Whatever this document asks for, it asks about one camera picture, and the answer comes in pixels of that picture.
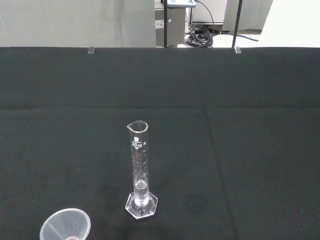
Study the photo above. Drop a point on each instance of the blue white device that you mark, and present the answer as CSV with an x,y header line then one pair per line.
x,y
181,2

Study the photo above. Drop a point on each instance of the clear cloth clip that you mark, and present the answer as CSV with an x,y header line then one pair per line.
x,y
91,50
238,50

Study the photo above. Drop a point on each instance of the black tripod pole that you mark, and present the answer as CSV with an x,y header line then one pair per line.
x,y
236,25
165,25

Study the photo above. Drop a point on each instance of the grey metal cabinet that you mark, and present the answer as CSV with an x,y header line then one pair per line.
x,y
175,25

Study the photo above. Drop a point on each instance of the black bench cloth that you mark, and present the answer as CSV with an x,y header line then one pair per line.
x,y
225,150

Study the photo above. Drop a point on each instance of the clear plastic funnel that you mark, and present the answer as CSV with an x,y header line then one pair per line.
x,y
65,225

